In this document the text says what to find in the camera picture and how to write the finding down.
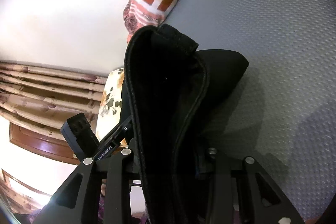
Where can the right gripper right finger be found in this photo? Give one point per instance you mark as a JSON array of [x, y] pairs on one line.
[[260, 199]]

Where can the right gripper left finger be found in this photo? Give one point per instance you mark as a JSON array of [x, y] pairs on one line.
[[77, 199]]

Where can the black denim pants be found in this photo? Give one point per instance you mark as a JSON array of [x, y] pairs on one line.
[[175, 91]]

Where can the floral white pillow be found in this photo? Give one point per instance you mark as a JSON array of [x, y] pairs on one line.
[[111, 103]]

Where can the beige floral curtain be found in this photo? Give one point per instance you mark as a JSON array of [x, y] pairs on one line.
[[41, 99]]

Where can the grey honeycomb mattress pad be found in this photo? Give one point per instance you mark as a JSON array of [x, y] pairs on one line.
[[282, 112]]

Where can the brown wooden bed frame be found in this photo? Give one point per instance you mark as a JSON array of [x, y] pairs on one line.
[[42, 145]]

